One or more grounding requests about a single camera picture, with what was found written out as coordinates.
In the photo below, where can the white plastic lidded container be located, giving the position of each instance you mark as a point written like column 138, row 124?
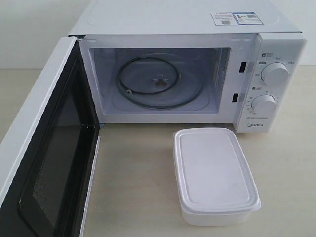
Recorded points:
column 214, row 181

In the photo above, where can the white microwave door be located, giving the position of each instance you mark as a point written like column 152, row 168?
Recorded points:
column 48, row 156

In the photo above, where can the white microwave oven body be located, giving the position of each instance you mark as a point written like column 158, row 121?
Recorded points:
column 165, row 61

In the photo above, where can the white lower timer knob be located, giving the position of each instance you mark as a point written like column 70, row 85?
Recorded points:
column 264, row 104

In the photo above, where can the white upper power knob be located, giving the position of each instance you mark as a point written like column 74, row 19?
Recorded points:
column 275, row 74

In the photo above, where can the warning label sticker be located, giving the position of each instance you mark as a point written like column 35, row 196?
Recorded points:
column 236, row 18

